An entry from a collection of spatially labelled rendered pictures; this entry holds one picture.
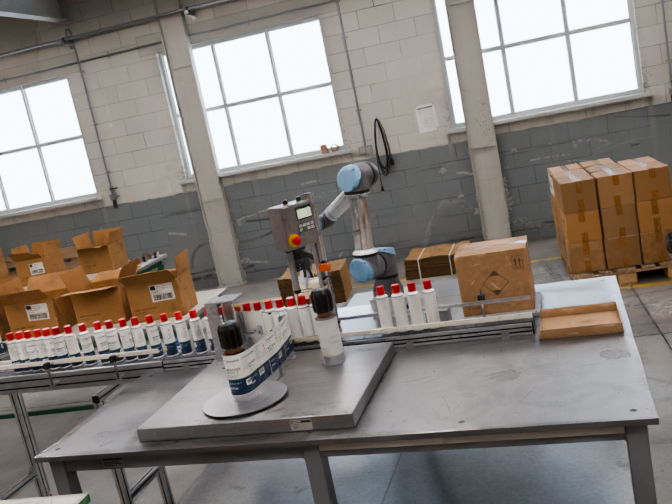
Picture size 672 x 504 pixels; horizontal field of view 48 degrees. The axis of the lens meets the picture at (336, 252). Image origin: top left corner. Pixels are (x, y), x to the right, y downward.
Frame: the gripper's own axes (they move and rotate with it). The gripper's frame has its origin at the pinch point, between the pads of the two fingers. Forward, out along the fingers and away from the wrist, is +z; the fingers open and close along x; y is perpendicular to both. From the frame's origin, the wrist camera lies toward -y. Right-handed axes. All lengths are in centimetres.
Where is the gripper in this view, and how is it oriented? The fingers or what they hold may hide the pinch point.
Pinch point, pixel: (311, 284)
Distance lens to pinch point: 377.8
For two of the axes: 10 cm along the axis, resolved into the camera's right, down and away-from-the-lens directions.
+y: -9.5, 1.7, 2.4
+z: 2.2, 9.6, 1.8
